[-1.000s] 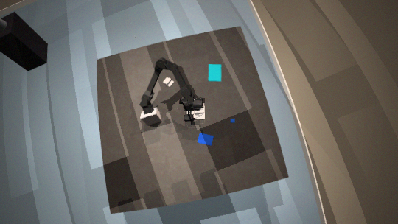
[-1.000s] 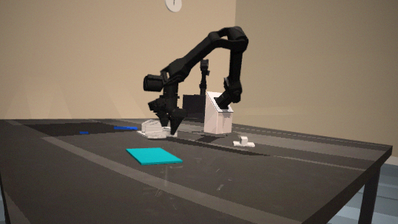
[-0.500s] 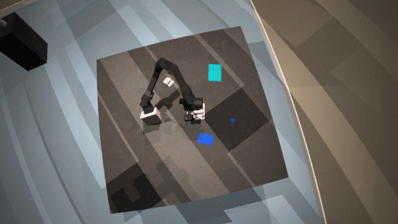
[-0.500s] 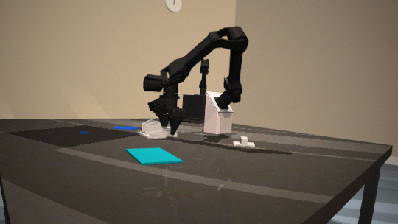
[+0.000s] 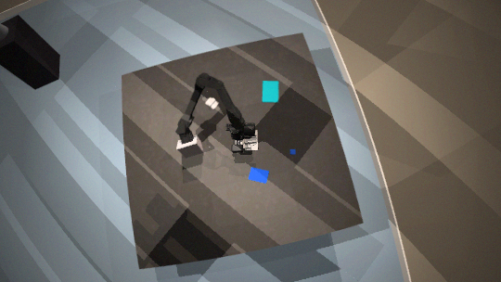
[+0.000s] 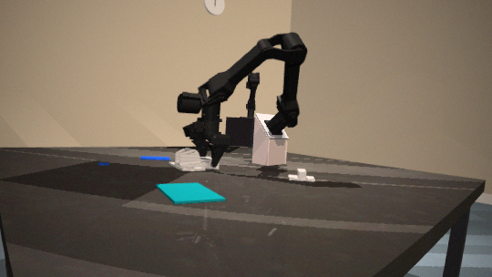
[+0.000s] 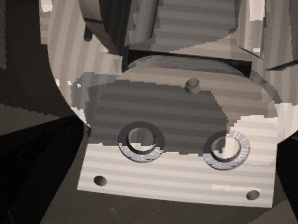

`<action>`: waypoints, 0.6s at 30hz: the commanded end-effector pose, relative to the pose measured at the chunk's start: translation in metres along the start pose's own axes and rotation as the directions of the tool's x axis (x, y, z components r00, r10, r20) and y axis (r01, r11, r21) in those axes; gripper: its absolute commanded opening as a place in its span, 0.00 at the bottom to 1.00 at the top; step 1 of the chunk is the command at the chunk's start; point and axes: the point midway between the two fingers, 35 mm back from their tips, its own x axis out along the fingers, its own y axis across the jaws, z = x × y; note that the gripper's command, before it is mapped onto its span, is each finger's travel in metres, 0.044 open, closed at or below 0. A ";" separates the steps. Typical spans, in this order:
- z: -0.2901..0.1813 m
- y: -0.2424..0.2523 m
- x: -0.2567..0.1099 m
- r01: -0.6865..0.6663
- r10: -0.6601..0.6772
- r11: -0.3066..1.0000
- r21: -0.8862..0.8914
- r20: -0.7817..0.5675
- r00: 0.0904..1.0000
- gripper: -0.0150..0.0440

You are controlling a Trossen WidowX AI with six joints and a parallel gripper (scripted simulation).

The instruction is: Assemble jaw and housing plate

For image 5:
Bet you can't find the teal flat plate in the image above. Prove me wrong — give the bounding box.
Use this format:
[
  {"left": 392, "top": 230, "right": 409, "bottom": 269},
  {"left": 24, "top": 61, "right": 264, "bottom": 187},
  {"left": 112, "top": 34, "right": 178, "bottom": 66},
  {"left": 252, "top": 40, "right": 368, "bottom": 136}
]
[{"left": 263, "top": 81, "right": 279, "bottom": 102}]

